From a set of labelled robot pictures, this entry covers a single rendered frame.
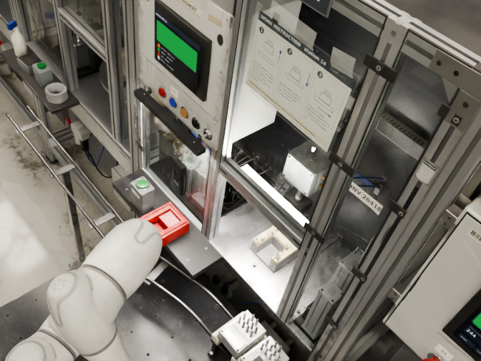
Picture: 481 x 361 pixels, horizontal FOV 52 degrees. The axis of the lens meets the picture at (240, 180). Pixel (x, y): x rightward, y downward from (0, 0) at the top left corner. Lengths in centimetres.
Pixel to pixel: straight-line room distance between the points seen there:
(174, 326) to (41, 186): 165
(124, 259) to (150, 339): 81
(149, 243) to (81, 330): 24
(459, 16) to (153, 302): 146
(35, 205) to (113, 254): 209
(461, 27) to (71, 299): 94
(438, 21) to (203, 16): 59
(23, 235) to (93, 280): 199
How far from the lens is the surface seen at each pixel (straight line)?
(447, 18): 108
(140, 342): 194
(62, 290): 111
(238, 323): 171
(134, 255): 118
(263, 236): 185
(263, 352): 168
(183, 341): 194
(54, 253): 301
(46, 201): 325
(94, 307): 114
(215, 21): 132
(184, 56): 144
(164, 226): 190
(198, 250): 186
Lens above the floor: 245
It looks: 47 degrees down
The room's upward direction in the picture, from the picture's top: 11 degrees clockwise
